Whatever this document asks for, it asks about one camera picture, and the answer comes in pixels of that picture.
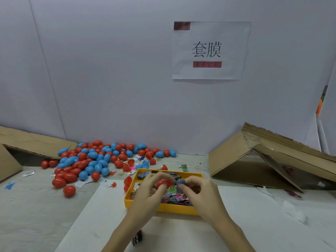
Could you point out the person's left hand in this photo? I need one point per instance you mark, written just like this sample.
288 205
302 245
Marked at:
145 199

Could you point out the person's right hand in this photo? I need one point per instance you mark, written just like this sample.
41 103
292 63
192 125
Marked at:
207 202

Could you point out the person's left thumb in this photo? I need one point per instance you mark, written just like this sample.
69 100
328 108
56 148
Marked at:
161 191

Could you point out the person's right thumb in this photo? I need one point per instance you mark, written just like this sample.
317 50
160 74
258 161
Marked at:
187 191

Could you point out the red plastic egg half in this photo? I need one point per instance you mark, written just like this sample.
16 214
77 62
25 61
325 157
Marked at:
162 183

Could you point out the blue plastic egg half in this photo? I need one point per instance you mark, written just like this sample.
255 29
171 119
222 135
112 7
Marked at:
181 182

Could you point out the person's right forearm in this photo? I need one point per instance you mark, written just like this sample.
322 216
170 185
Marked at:
232 238

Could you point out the person's left forearm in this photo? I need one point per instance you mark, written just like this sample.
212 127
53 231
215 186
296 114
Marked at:
123 234

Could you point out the pile of colourful small packets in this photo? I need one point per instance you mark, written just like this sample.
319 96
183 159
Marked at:
175 195

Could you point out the yellow plastic tray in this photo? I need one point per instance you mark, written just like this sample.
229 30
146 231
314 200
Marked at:
168 208

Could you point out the green small packet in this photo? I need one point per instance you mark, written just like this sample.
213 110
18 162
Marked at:
184 167

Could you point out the open red egg shell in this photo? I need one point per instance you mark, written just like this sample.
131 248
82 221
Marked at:
127 182

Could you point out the red small toy figure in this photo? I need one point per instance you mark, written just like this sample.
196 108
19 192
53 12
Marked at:
113 184

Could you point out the orange small toy figure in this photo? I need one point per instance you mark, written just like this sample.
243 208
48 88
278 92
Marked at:
112 173

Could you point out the black small packet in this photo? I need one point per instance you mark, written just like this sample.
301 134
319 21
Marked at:
137 237

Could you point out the pile of red and blue eggs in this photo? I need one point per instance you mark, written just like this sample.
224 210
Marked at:
91 157

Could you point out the large white paper sheet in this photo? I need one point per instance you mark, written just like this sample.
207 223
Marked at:
262 223

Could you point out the large folded cardboard box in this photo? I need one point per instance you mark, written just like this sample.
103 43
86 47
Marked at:
262 154

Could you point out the dark red small packet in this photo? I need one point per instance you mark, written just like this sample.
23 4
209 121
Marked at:
292 193

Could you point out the clear plastic film scrap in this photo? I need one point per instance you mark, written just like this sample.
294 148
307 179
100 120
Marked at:
292 211

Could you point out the white small packet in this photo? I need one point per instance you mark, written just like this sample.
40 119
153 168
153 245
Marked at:
28 174

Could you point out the white leaning board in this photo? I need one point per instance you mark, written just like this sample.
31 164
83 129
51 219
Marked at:
313 136

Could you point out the flat cardboard piece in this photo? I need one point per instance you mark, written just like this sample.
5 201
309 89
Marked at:
28 143

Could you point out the white paper sign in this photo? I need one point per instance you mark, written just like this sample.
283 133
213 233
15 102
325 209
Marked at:
210 51

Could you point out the orange and grey pole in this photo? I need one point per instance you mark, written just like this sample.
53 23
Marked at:
320 102

